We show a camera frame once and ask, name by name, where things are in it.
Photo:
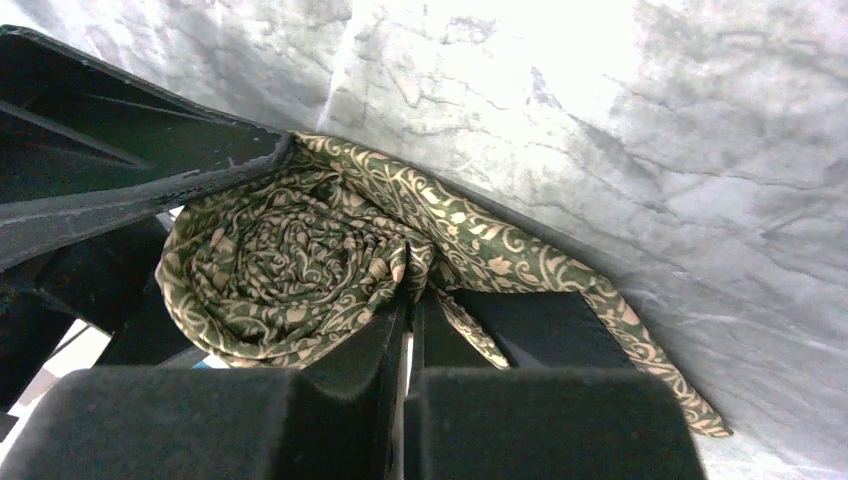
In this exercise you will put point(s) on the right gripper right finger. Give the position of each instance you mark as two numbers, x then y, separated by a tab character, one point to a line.
570	406

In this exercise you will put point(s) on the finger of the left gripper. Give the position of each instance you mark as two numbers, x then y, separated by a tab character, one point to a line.
107	281
87	148

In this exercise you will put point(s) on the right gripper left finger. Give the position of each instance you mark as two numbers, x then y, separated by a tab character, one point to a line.
331	420

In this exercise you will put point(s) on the olive gold patterned tie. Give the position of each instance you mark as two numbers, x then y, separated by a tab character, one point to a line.
280	271

